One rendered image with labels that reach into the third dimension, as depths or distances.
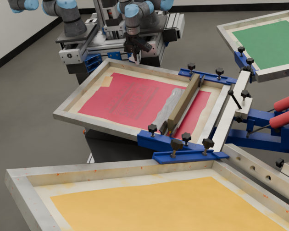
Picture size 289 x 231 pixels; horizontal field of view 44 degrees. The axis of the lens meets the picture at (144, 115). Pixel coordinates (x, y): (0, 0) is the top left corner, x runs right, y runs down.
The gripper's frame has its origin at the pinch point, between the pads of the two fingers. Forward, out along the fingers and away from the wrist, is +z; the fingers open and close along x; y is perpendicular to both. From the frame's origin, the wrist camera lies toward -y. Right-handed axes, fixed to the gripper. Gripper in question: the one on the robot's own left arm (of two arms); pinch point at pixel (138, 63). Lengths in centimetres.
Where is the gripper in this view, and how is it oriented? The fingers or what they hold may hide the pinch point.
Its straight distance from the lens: 215.9
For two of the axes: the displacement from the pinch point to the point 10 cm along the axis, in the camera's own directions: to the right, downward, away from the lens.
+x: -4.1, 6.0, -6.9
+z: 0.5, 7.7, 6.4
